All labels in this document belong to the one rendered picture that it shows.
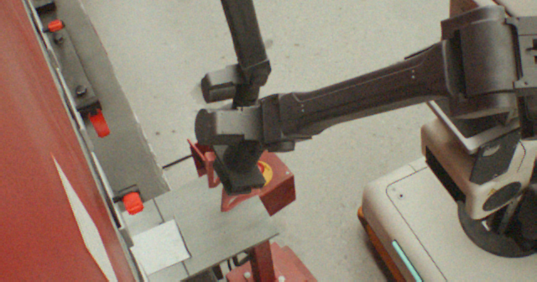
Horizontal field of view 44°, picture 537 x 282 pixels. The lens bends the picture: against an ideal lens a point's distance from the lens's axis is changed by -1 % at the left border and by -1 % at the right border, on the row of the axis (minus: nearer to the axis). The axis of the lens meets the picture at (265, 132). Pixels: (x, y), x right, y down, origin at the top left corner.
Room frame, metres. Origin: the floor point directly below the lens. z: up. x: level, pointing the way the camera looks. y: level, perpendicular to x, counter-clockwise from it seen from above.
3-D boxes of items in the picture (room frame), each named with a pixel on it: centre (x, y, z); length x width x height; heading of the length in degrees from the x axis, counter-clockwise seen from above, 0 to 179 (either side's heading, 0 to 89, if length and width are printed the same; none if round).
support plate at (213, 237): (0.60, 0.15, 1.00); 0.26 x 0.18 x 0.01; 110
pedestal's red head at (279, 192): (0.87, 0.06, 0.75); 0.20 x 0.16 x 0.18; 29
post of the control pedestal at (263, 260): (0.87, 0.06, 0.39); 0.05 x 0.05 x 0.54; 29
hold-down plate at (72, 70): (1.14, 0.45, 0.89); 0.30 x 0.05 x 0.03; 20
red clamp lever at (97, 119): (0.72, 0.29, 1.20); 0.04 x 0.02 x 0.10; 110
